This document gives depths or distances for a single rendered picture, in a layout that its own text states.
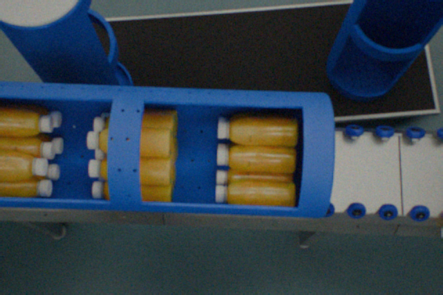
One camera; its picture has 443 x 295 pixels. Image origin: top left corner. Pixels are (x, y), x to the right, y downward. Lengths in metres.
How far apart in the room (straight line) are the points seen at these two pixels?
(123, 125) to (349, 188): 0.61
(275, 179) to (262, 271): 1.04
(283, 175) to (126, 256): 1.16
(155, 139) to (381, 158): 0.60
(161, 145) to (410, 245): 1.47
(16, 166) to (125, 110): 0.28
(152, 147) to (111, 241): 1.20
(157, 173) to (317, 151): 0.35
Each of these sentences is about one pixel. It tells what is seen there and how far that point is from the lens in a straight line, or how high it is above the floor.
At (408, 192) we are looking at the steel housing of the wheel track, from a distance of 1.59.
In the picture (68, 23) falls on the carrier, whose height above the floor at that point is 0.99.
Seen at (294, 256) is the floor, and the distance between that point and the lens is 2.45.
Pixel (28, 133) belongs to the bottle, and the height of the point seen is 1.10.
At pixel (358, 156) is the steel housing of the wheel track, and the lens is 1.58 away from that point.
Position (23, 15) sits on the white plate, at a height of 1.04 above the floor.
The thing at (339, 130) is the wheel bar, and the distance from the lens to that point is 1.59.
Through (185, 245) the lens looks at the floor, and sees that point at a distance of 2.44.
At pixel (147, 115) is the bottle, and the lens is 1.38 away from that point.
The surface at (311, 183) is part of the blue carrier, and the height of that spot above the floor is 1.20.
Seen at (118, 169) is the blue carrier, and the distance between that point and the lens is 1.27.
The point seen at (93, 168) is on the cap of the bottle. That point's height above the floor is 1.12.
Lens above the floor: 2.42
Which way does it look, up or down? 75 degrees down
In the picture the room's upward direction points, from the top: 1 degrees counter-clockwise
